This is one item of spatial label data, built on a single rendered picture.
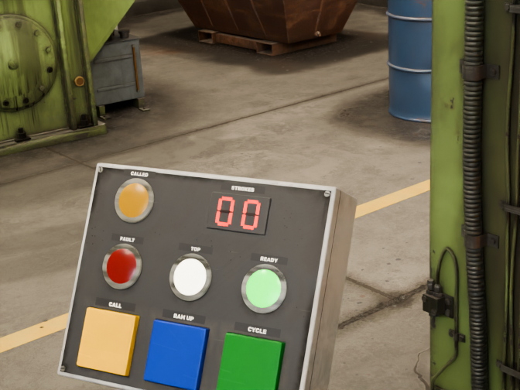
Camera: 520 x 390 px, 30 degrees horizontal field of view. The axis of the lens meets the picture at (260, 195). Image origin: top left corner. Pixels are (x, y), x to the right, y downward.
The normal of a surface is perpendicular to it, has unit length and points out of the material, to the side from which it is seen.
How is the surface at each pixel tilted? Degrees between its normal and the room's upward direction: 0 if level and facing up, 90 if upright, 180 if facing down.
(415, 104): 90
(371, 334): 0
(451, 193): 90
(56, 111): 90
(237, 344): 60
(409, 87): 90
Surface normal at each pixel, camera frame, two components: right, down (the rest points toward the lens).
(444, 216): -0.78, 0.26
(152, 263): -0.41, -0.18
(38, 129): 0.52, 0.26
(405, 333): -0.07, -0.94
